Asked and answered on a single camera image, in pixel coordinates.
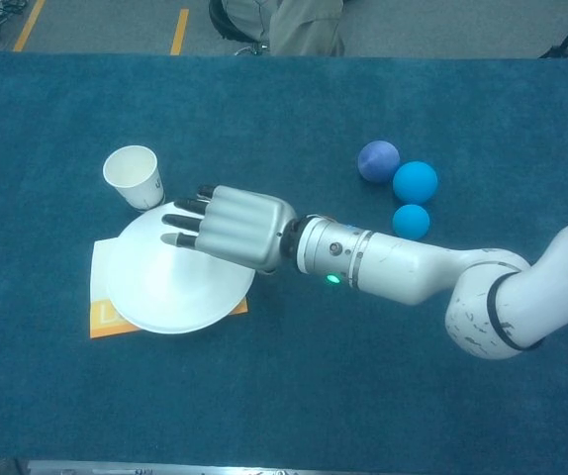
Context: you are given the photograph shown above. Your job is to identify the teal carpet table cover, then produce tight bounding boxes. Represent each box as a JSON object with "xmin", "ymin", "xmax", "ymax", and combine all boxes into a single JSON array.
[{"xmin": 0, "ymin": 51, "xmax": 568, "ymax": 460}]

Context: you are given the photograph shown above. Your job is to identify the yellow floor tape strip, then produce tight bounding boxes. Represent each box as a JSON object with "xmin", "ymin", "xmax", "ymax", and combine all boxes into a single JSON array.
[{"xmin": 12, "ymin": 0, "xmax": 47, "ymax": 52}]

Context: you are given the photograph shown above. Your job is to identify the large cyan ball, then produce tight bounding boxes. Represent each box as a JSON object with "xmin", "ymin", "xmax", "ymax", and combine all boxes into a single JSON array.
[{"xmin": 392, "ymin": 160, "xmax": 438, "ymax": 205}]

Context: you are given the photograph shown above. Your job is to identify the purple blue ball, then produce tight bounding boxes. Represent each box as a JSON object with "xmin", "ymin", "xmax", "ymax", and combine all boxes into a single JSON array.
[{"xmin": 356, "ymin": 140, "xmax": 402, "ymax": 185}]

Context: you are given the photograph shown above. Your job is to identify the seated person khaki trousers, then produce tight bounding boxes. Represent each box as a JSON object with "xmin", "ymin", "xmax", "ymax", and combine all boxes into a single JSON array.
[{"xmin": 224, "ymin": 0, "xmax": 348, "ymax": 56}]

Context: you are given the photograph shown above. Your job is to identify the small cyan ball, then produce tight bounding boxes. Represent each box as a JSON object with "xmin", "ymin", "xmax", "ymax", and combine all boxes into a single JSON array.
[{"xmin": 392, "ymin": 204, "xmax": 431, "ymax": 242}]

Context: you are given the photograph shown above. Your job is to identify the black stool chrome base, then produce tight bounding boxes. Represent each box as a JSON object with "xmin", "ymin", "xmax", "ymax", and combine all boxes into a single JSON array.
[{"xmin": 208, "ymin": 0, "xmax": 271, "ymax": 56}]

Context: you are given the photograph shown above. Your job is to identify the white paper plate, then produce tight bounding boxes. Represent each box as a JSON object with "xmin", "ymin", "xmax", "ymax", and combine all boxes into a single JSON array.
[{"xmin": 105, "ymin": 200, "xmax": 257, "ymax": 336}]

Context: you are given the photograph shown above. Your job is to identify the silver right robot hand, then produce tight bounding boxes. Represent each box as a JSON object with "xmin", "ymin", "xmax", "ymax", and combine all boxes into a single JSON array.
[{"xmin": 160, "ymin": 184, "xmax": 299, "ymax": 275}]

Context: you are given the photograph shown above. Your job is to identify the white orange Lexicon book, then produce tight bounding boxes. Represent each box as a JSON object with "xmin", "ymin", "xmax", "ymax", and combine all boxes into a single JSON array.
[{"xmin": 88, "ymin": 238, "xmax": 249, "ymax": 340}]

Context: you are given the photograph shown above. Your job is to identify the white paper cup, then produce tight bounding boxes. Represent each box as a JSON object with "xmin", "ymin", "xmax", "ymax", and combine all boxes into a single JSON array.
[{"xmin": 102, "ymin": 144, "xmax": 166, "ymax": 213}]

